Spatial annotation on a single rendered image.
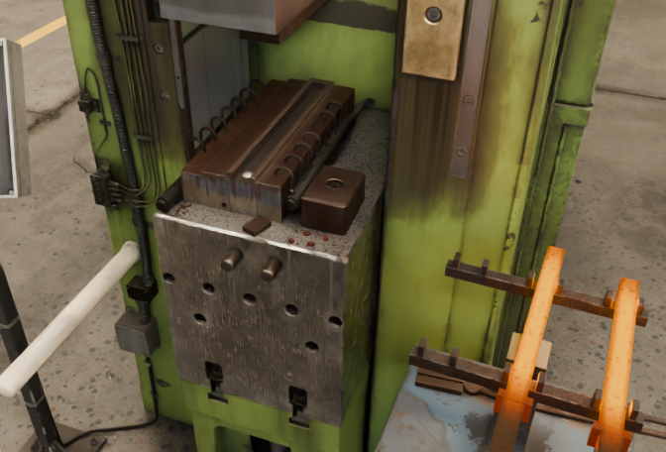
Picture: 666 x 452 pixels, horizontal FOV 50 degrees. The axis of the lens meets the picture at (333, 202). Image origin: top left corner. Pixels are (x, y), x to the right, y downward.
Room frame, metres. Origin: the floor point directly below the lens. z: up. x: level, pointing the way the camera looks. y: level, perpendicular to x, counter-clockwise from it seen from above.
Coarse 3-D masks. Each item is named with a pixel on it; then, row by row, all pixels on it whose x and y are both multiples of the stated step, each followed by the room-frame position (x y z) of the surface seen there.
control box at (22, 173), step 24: (0, 48) 1.16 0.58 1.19; (0, 72) 1.14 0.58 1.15; (0, 96) 1.12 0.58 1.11; (24, 96) 1.18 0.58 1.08; (0, 120) 1.10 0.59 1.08; (24, 120) 1.15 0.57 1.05; (0, 144) 1.08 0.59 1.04; (24, 144) 1.13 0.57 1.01; (0, 168) 1.06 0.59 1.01; (24, 168) 1.10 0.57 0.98; (0, 192) 1.03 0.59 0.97; (24, 192) 1.07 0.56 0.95
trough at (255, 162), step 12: (312, 84) 1.44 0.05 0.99; (324, 84) 1.43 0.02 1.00; (300, 96) 1.37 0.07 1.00; (312, 96) 1.40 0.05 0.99; (300, 108) 1.34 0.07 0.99; (288, 120) 1.29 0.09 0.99; (276, 132) 1.24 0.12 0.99; (264, 144) 1.19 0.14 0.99; (276, 144) 1.19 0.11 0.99; (252, 156) 1.14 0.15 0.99; (264, 156) 1.15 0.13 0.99; (240, 168) 1.09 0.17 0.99; (252, 168) 1.10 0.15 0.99; (240, 180) 1.06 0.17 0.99
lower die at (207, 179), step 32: (256, 96) 1.40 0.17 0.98; (288, 96) 1.39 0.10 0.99; (320, 96) 1.37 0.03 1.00; (352, 96) 1.41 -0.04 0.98; (256, 128) 1.25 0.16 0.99; (320, 128) 1.25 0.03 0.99; (192, 160) 1.14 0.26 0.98; (224, 160) 1.12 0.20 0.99; (288, 160) 1.12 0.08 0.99; (192, 192) 1.09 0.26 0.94; (224, 192) 1.07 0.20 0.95; (256, 192) 1.05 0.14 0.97; (288, 192) 1.07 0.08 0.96
